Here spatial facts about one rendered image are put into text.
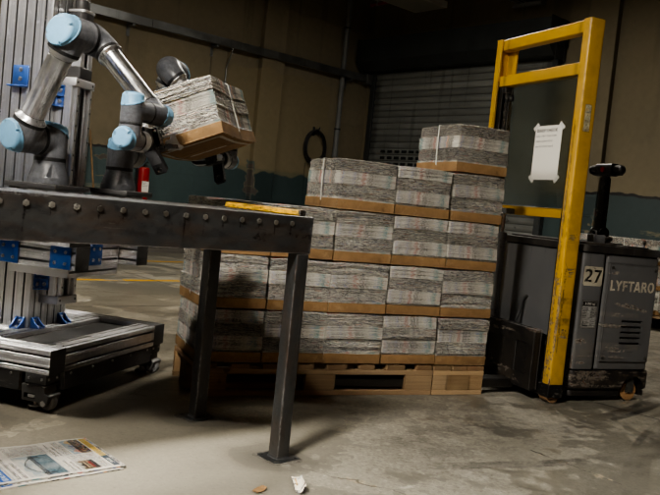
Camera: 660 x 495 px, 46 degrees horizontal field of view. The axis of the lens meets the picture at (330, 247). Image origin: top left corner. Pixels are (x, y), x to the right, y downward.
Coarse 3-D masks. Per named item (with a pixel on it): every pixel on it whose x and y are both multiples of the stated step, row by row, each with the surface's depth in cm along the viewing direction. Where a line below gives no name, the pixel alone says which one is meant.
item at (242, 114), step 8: (232, 88) 309; (240, 96) 317; (240, 104) 314; (240, 112) 312; (240, 120) 310; (248, 120) 322; (240, 128) 307; (248, 128) 320; (240, 144) 313; (208, 152) 311; (216, 152) 317; (184, 160) 319; (192, 160) 322
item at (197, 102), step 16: (192, 80) 288; (208, 80) 287; (160, 96) 291; (176, 96) 290; (192, 96) 289; (208, 96) 288; (224, 96) 298; (176, 112) 290; (192, 112) 289; (208, 112) 287; (224, 112) 293; (160, 128) 292; (176, 128) 290; (192, 128) 288; (192, 144) 291; (208, 144) 296
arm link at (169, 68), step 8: (168, 56) 344; (160, 64) 341; (168, 64) 339; (176, 64) 340; (160, 72) 340; (168, 72) 338; (176, 72) 338; (184, 72) 341; (168, 80) 338; (176, 80) 338; (184, 80) 339
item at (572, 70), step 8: (576, 64) 378; (528, 72) 411; (536, 72) 405; (544, 72) 399; (552, 72) 393; (560, 72) 388; (568, 72) 383; (576, 72) 378; (504, 80) 430; (512, 80) 424; (520, 80) 417; (528, 80) 410; (536, 80) 404; (544, 80) 399; (552, 80) 397
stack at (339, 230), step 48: (336, 240) 347; (384, 240) 356; (432, 240) 367; (192, 288) 336; (240, 288) 330; (336, 288) 349; (384, 288) 357; (432, 288) 369; (192, 336) 333; (240, 336) 333; (336, 336) 350; (384, 336) 360; (432, 336) 370; (240, 384) 348
